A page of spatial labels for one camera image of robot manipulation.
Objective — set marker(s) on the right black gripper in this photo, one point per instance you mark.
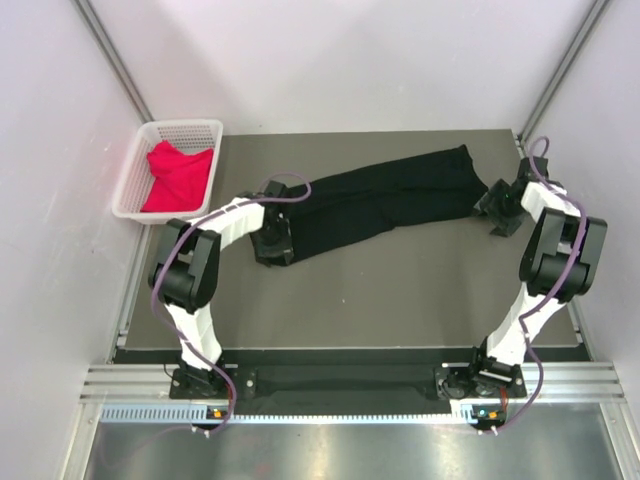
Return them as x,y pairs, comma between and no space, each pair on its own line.
503,226

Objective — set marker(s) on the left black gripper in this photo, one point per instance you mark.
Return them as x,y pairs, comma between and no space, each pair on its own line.
282,248

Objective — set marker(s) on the black t-shirt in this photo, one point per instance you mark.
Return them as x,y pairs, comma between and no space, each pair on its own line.
350,207

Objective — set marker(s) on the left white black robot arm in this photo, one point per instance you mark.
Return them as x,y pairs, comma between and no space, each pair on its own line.
185,279

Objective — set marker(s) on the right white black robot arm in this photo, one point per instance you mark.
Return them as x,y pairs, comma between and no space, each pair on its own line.
558,264

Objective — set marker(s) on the crumpled red t-shirt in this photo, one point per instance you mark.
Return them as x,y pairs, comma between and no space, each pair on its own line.
180,180

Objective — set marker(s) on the white perforated plastic basket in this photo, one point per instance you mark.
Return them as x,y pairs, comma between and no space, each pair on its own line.
188,136

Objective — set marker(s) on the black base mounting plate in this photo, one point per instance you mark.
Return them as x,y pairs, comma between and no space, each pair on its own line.
353,381

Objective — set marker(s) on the grey slotted cable duct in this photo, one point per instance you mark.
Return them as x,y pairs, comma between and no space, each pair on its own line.
202,414

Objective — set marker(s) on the aluminium frame rail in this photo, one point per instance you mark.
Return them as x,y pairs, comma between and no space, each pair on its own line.
564,382

